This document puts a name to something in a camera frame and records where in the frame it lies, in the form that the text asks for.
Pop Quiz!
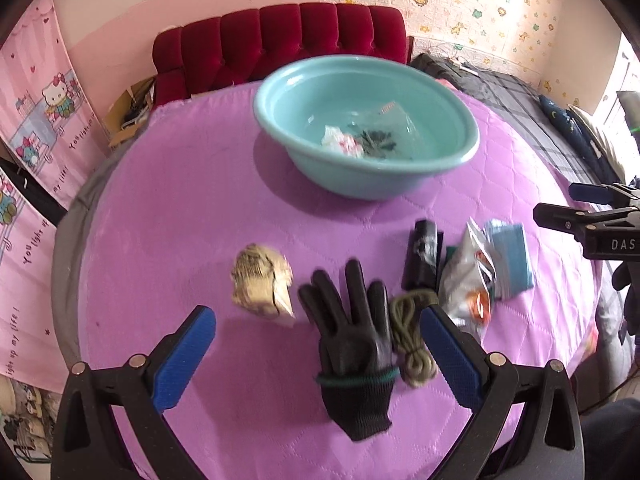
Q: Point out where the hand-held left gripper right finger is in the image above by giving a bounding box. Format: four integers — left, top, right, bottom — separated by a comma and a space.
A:
419, 304, 586, 480

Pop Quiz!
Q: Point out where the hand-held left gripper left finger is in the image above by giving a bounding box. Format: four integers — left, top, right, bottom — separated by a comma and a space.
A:
50, 305, 221, 480

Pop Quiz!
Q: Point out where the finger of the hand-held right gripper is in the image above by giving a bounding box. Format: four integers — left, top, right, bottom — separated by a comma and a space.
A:
532, 202, 640, 247
569, 182, 640, 207

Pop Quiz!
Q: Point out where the olive rope bundle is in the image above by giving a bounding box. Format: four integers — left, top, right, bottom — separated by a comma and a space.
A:
389, 290, 441, 388

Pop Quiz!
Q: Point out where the clear plastic snack bag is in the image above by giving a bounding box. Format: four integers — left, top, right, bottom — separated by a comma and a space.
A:
438, 220, 496, 343

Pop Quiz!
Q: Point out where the black work glove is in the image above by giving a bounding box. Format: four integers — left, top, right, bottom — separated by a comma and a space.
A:
298, 259, 401, 442

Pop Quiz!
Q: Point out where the beige striped packet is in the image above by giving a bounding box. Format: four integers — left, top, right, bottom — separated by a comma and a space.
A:
230, 243, 296, 321

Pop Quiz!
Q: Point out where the teal plastic basin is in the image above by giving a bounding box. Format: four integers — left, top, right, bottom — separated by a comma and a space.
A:
252, 55, 481, 202

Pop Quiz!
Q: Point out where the cream pillow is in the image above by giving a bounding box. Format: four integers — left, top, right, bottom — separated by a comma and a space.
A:
567, 105, 626, 181

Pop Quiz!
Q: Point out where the blue tissue pack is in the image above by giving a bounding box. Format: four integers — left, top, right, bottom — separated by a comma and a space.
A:
485, 219, 535, 302

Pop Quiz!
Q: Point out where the navy star pillow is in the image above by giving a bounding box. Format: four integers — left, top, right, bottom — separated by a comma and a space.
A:
537, 94, 616, 181

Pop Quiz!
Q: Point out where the black bag roll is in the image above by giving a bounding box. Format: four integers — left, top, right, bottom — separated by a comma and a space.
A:
401, 219, 444, 291

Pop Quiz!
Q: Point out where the grey plaid bed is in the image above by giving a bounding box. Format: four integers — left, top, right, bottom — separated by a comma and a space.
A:
410, 52, 621, 186

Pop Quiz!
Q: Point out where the grey table cover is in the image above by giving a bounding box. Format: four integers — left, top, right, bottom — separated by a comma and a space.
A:
50, 175, 103, 411

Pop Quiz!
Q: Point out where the purple quilted mat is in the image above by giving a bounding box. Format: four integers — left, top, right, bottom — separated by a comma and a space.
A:
77, 82, 601, 480

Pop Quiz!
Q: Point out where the printed cloth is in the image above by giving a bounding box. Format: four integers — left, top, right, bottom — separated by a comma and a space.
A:
0, 377, 61, 463

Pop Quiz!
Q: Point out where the pink cartoon curtain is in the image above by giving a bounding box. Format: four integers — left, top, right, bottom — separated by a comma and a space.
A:
0, 167, 71, 396
0, 0, 111, 209

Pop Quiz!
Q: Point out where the person's dark clothing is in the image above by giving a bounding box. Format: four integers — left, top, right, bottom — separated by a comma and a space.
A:
580, 399, 640, 480

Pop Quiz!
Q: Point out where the white floral crumpled packet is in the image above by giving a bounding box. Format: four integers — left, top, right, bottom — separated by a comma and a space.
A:
320, 125, 366, 158

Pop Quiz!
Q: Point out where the cardboard box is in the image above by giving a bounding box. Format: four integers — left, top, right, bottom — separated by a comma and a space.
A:
102, 77, 158, 151

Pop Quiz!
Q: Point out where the red tufted sofa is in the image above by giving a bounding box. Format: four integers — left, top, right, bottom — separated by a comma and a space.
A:
151, 2, 408, 108

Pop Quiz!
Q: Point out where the black cable coil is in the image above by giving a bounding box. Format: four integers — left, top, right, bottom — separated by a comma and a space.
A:
350, 102, 416, 161

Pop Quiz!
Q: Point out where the white charger cable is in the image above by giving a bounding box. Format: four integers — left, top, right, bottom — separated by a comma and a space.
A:
430, 42, 481, 68

